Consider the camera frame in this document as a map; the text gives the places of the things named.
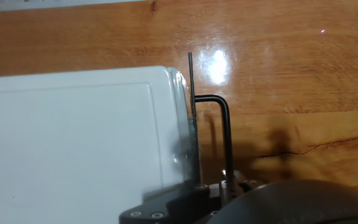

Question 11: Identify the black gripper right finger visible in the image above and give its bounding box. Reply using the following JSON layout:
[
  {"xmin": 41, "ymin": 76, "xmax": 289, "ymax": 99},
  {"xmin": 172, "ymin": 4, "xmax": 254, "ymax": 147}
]
[{"xmin": 219, "ymin": 170, "xmax": 260, "ymax": 205}]

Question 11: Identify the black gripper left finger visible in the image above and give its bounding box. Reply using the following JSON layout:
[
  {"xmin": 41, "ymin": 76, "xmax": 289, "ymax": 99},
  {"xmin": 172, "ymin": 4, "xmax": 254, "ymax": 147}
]
[{"xmin": 119, "ymin": 183, "xmax": 223, "ymax": 224}]

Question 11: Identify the white drawer with black handle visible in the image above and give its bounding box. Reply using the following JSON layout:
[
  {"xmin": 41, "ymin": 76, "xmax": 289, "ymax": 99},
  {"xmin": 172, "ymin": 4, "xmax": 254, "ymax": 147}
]
[{"xmin": 166, "ymin": 52, "xmax": 235, "ymax": 195}]

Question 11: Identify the white two-drawer cabinet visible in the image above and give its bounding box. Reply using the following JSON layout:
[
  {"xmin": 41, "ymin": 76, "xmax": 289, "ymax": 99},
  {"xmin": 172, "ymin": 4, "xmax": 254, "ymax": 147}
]
[{"xmin": 0, "ymin": 65, "xmax": 188, "ymax": 224}]

